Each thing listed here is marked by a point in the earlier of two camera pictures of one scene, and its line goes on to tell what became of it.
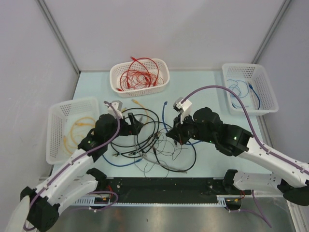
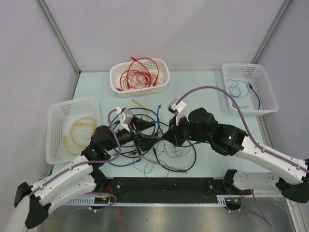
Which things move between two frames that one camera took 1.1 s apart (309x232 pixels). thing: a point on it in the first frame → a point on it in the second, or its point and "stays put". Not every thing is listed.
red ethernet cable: [134, 59] stays put
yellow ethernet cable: [138, 103] stays put
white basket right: [250, 81] stays put
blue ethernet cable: [166, 127] → [158, 121]
